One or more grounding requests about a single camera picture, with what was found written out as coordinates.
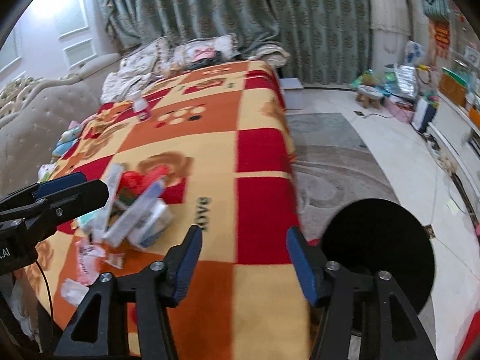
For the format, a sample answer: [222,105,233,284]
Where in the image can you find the black round trash bin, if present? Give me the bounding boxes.
[320,198,435,313]

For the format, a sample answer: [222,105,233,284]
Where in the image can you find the white pink paper wrapper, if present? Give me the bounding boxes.
[75,238,106,286]

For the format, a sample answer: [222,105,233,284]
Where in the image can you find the long white tube box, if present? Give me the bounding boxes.
[103,179,165,248]

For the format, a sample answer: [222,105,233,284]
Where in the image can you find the beige tufted headboard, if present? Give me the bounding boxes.
[1,53,120,197]

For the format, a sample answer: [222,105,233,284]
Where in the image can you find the red plastic wrapper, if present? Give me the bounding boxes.
[118,165,169,197]

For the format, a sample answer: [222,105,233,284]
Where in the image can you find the small white pink bottle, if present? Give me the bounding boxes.
[131,91,151,121]

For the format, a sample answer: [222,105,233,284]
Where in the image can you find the grey patterned rug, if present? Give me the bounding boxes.
[286,113,399,241]

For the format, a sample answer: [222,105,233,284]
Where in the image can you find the crumpled floral quilt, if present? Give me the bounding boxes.
[99,37,170,104]

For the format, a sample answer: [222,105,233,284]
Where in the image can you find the checkered red orange blanket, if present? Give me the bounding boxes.
[22,59,313,360]

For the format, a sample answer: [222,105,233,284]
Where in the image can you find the white low cabinet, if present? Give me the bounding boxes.
[427,94,479,211]

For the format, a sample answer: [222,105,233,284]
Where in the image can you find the floral pillow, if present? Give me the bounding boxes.
[170,33,240,70]

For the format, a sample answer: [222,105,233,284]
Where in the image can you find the small wooden stool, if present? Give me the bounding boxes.
[355,85,383,110]

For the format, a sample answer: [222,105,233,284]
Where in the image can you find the silver foil bag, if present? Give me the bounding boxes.
[393,63,418,100]

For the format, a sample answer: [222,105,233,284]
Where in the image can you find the green patterned curtain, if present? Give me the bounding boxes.
[97,0,371,85]

